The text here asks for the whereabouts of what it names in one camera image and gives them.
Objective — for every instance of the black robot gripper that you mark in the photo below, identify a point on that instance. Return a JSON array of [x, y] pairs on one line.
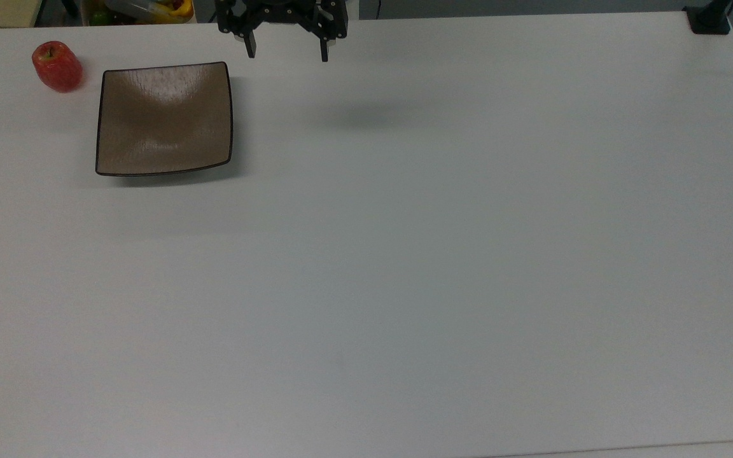
[[284, 13]]

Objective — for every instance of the black camera stand clamp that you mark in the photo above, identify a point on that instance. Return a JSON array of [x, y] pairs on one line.
[[709, 19]]

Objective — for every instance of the red apple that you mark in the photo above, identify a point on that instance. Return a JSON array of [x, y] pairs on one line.
[[56, 66]]

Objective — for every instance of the square brown ceramic plate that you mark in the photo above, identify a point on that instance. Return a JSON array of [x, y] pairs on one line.
[[164, 119]]

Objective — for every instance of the bin of toy fruits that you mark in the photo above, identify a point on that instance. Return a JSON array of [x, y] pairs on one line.
[[150, 9]]

